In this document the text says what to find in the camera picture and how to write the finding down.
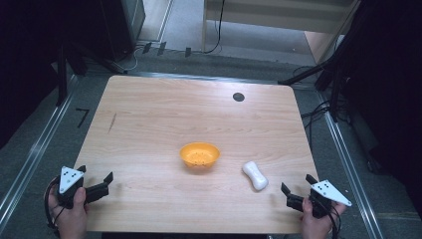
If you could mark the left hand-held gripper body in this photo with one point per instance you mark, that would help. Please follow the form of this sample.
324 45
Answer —
69 182

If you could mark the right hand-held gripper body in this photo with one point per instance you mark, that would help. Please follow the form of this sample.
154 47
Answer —
326 195

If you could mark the white soap bar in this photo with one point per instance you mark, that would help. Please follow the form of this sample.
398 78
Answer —
254 175

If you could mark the orange soap dish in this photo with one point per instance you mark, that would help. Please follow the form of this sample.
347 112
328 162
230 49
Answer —
200 154

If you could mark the person's right hand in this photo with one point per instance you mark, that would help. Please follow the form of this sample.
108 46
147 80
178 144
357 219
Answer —
316 225

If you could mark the person's left hand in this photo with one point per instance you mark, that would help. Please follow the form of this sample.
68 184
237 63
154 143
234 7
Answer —
72 217

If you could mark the black angled tape mark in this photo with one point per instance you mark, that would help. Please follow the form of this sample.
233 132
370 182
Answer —
82 117

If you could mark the black metal stand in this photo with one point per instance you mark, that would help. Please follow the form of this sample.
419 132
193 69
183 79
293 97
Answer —
333 86
61 76

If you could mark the black round table grommet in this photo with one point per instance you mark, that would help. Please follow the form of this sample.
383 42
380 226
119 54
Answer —
238 97

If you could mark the black tape strip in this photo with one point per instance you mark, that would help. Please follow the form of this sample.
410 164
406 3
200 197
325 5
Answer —
187 52
161 48
147 47

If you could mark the dark cabinet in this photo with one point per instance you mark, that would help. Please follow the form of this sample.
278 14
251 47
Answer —
122 26

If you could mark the beige wooden shelf unit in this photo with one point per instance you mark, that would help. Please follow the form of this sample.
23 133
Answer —
278 16

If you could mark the metal floor rail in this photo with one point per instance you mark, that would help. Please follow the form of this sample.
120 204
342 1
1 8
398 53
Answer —
352 172
33 156

